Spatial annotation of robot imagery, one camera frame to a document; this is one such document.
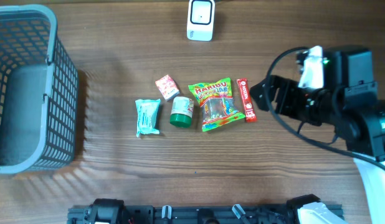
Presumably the red stick sachet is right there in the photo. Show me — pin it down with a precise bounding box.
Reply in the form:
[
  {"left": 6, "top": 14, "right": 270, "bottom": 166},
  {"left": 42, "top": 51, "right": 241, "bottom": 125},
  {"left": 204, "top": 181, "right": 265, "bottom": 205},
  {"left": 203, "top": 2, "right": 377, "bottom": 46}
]
[{"left": 237, "top": 78, "right": 257, "bottom": 123}]

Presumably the Haribo gummy bag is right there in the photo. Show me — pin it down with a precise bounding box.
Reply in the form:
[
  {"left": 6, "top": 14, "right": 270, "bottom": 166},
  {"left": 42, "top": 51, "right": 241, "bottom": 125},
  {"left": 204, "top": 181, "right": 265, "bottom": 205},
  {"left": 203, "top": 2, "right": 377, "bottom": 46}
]
[{"left": 188, "top": 77, "right": 245, "bottom": 132}]

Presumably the green lid jar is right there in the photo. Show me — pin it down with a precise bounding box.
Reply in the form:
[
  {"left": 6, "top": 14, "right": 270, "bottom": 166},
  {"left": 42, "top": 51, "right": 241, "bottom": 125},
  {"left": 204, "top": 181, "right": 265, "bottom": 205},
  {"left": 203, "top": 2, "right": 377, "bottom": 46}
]
[{"left": 170, "top": 96, "right": 194, "bottom": 128}]

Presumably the small red white box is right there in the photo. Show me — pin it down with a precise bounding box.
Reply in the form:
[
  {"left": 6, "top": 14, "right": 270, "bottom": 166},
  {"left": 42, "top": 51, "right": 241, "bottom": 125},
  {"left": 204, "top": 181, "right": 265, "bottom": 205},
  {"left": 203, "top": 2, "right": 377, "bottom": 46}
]
[{"left": 155, "top": 75, "right": 179, "bottom": 101}]

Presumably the teal white tissue pack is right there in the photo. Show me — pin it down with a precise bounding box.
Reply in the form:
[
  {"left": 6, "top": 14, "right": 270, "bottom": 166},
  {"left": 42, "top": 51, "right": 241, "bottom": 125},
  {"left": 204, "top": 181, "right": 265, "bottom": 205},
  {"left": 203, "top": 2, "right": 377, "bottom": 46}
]
[{"left": 135, "top": 99, "right": 161, "bottom": 137}]

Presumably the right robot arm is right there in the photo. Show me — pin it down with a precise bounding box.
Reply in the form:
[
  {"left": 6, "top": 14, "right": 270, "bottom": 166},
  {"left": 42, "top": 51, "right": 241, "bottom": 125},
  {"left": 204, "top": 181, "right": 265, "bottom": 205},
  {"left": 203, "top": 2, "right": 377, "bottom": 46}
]
[{"left": 249, "top": 45, "right": 385, "bottom": 223}]

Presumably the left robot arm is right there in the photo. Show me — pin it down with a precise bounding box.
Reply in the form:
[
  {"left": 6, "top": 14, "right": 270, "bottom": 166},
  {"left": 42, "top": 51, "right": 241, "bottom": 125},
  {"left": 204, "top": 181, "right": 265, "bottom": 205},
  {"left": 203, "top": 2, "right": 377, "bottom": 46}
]
[{"left": 82, "top": 198, "right": 133, "bottom": 224}]

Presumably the white barcode scanner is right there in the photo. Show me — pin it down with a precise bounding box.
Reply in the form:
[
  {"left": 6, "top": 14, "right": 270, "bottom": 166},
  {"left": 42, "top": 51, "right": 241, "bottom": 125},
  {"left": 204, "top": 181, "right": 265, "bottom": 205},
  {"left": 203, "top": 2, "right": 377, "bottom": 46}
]
[{"left": 186, "top": 0, "right": 216, "bottom": 42}]

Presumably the grey plastic mesh basket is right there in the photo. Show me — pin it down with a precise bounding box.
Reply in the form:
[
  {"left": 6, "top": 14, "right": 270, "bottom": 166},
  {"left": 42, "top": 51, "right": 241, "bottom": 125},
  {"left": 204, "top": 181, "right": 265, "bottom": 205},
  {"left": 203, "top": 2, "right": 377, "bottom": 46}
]
[{"left": 0, "top": 4, "right": 79, "bottom": 175}]

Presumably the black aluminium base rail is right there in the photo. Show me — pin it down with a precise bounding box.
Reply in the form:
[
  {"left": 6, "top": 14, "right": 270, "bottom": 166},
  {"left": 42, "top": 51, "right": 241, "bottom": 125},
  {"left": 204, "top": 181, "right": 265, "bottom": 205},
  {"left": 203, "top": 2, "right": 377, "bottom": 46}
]
[{"left": 67, "top": 204, "right": 345, "bottom": 224}]

